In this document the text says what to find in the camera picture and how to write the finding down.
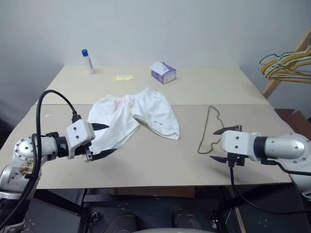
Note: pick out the dark rounded shape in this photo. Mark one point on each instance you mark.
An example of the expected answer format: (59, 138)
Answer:
(128, 222)
(183, 219)

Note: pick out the bundle of coloured hangers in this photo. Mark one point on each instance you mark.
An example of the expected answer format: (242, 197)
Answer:
(267, 57)

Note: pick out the purple tissue box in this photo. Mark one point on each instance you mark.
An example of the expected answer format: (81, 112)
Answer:
(167, 75)

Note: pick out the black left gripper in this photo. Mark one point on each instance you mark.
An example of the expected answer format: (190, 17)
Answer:
(85, 151)

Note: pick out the white shorts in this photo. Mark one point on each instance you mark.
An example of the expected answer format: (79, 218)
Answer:
(150, 109)

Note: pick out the white bottle with blue cap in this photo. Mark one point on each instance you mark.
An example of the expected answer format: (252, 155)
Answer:
(88, 63)

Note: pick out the dark brown wooden furniture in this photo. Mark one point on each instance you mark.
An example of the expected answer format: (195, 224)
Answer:
(294, 121)

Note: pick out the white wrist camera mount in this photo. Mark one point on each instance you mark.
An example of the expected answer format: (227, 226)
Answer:
(235, 142)
(77, 132)

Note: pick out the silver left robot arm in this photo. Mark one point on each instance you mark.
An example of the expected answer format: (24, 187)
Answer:
(24, 148)

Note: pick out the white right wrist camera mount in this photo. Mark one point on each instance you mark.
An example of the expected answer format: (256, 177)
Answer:
(235, 142)

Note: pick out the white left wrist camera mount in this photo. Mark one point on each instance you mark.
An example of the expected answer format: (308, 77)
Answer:
(77, 132)

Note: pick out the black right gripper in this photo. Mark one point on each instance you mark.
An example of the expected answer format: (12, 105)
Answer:
(235, 159)

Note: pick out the wooden rack frame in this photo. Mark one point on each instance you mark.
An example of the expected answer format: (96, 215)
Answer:
(271, 88)

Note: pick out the small white scrap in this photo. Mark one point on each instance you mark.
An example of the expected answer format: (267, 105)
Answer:
(48, 115)

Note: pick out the yellow plastic packet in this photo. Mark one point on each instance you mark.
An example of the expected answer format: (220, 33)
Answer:
(122, 78)

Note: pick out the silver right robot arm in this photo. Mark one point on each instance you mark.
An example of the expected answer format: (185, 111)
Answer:
(286, 145)

